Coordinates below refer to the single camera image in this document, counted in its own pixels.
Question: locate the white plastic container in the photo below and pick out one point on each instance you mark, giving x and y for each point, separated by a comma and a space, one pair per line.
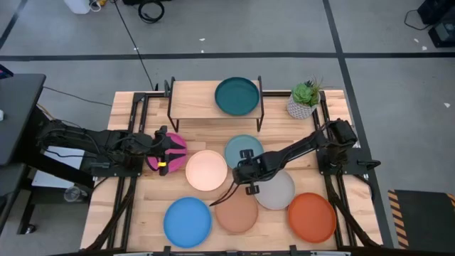
76, 5

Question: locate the clear glass jar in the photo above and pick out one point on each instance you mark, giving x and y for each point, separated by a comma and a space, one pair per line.
74, 194

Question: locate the succulent in patterned white pot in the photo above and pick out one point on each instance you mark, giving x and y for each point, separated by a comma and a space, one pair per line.
302, 103

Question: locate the light grey plate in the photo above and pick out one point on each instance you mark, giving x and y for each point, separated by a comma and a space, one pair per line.
277, 192

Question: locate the black equipment case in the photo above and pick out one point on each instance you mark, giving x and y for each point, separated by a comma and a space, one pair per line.
444, 35
439, 10

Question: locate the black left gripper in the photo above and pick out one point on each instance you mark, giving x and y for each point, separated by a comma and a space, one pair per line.
163, 142

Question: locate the pale pink plate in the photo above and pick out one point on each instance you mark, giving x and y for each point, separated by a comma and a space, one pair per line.
206, 170

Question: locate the wooden shelf with black frame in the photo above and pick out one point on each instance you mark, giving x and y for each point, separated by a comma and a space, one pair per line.
193, 101

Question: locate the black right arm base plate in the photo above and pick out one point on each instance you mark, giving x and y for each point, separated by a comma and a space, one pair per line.
348, 165

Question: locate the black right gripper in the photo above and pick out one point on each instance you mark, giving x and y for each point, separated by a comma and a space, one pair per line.
249, 169

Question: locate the tan plate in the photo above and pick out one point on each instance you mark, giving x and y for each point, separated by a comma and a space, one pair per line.
236, 213

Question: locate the magenta plate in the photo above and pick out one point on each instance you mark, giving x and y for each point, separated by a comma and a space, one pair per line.
177, 165

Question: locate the grey-blue plate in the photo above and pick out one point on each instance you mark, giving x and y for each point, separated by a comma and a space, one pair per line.
241, 144

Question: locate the orange plate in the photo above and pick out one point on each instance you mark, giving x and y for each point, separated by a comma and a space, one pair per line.
311, 218

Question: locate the black computer box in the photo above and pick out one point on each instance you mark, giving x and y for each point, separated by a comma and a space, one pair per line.
142, 1

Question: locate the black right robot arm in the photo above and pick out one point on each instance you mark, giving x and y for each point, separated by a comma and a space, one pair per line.
295, 149

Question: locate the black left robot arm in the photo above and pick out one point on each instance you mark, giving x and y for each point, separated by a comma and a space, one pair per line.
96, 140

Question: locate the white sheet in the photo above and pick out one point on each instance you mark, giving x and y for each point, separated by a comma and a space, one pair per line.
60, 160

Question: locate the black mat with hazard stripes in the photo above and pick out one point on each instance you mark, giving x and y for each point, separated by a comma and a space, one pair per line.
426, 217

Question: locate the black side desk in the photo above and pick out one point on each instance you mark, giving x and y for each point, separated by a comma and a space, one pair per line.
17, 106

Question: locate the dark teal plate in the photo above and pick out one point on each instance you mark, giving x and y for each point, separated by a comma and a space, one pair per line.
237, 96

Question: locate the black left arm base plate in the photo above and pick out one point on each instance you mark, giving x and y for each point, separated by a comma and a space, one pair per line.
113, 170

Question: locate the black metal table frame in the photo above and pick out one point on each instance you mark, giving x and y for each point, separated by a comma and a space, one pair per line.
277, 94

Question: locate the bright blue plate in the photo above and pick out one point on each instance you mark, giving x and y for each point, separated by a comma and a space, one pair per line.
187, 223

